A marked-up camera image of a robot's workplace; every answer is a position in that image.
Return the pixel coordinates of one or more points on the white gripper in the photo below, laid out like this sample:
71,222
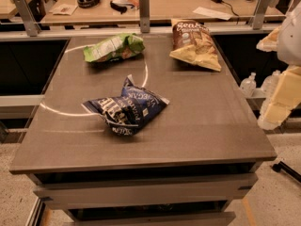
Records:
290,38

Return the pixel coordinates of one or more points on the blue chip bag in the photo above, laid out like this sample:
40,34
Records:
128,113

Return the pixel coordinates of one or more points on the brown yellow chip bag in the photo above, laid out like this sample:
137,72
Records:
192,43

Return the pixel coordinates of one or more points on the green chip bag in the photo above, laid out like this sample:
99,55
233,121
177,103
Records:
121,46

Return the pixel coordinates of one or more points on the clear plastic bottle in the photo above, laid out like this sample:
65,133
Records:
269,82
248,85

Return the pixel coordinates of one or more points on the white paper sheet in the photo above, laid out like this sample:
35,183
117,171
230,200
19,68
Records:
212,13

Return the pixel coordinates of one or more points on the black caster leg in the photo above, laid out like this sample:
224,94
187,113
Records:
282,166

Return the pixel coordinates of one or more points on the black sunglasses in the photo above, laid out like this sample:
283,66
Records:
120,9

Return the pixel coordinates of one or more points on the small paper card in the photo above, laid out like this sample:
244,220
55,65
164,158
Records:
64,9

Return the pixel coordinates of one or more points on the grey metal bracket right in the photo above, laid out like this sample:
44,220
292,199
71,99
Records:
257,19

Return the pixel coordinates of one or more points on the grey metal bracket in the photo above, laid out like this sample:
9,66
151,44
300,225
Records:
144,13
257,19
31,26

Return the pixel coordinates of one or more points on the grey metal bracket middle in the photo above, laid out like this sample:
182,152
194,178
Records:
144,13

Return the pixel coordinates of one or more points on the grey metal bracket left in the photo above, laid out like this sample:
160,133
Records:
31,26

